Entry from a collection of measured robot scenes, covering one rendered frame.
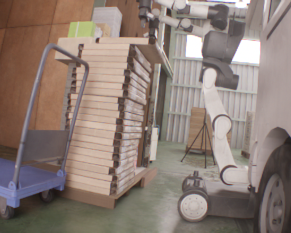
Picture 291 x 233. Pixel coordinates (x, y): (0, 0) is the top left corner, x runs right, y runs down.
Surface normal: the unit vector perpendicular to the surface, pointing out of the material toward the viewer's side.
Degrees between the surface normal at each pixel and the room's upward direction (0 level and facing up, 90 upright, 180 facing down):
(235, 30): 90
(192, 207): 90
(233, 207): 90
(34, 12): 90
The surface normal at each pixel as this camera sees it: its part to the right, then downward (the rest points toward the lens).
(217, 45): -0.22, 0.12
